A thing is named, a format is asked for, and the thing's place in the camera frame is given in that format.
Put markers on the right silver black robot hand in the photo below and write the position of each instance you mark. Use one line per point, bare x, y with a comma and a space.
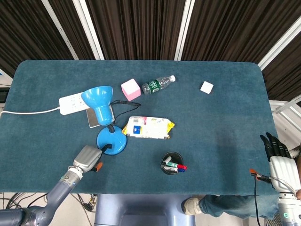
283, 169

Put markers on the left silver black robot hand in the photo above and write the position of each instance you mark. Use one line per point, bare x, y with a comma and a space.
87, 157

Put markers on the blue desk lamp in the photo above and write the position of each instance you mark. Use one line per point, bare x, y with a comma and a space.
101, 103

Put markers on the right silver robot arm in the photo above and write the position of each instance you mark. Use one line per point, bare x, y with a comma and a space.
288, 209

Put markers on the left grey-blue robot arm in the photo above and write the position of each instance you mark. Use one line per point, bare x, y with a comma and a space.
58, 193

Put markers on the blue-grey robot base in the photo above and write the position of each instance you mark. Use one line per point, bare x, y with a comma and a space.
141, 209

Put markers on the white power strip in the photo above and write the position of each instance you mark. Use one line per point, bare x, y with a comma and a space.
70, 103

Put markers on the blue jeans leg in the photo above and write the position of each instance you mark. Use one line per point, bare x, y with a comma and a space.
235, 206

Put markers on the white yellow wet wipes pack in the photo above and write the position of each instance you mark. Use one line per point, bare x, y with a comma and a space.
150, 128

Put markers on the pink and white cube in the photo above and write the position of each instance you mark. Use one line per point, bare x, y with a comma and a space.
130, 90

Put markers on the blue felt table cover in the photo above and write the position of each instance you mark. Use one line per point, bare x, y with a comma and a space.
211, 122

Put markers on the black pen cup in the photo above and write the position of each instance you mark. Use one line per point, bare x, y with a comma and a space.
174, 156

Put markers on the blue capped marker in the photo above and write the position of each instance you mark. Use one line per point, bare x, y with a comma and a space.
175, 169

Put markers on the red capped marker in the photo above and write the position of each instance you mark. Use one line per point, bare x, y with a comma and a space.
178, 166

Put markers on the white sneaker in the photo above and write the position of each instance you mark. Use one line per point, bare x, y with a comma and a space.
191, 206

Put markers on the clear plastic water bottle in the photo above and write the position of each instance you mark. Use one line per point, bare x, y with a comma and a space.
155, 85

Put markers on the black box device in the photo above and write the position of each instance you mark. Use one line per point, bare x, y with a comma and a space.
3, 94

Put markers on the small white cube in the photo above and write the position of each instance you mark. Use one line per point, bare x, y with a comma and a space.
206, 87

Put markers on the wide white ceiling beam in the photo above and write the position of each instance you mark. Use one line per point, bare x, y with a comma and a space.
184, 29
88, 29
279, 44

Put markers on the thin white ceiling beam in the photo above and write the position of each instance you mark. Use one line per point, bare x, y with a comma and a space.
60, 29

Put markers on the dark brown pleated curtain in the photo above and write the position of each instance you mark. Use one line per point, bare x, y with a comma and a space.
141, 28

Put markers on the aluminium frame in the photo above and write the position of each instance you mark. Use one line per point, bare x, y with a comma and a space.
287, 108

